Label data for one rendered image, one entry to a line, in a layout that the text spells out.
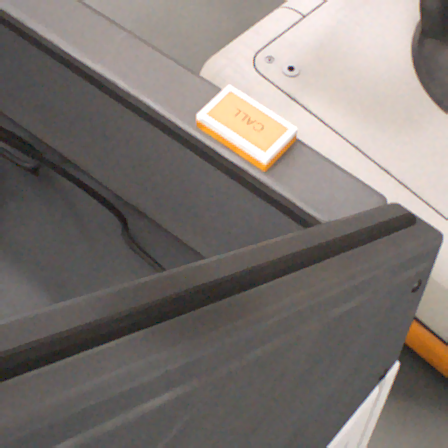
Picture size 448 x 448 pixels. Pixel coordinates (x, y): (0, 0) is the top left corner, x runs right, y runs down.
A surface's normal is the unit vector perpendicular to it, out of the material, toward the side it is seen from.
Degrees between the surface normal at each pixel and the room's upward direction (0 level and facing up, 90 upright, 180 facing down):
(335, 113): 0
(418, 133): 0
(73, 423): 90
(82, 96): 90
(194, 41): 0
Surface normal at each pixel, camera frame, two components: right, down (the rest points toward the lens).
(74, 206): 0.04, -0.54
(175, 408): 0.78, 0.54
